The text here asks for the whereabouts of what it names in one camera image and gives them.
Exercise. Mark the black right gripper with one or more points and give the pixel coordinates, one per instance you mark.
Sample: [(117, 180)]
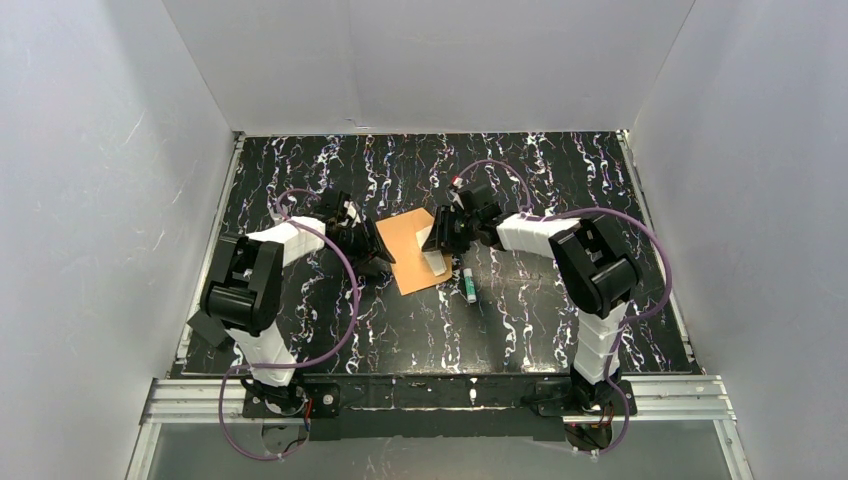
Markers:
[(442, 229)]

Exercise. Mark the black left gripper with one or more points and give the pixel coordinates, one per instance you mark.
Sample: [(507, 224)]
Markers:
[(366, 240)]

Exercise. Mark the tan lined letter paper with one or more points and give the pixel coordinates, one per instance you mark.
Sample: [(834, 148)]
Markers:
[(434, 258)]

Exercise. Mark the brown paper envelope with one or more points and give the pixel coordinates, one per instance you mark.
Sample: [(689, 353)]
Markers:
[(413, 269)]

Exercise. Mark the green white glue stick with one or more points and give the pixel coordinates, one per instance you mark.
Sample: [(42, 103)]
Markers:
[(470, 289)]

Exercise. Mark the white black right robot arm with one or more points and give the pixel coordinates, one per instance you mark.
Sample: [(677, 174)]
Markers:
[(597, 269)]

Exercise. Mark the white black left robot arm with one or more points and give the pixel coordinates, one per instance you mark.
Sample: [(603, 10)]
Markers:
[(241, 295)]

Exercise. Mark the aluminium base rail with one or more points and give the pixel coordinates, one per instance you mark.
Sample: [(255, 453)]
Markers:
[(651, 397)]

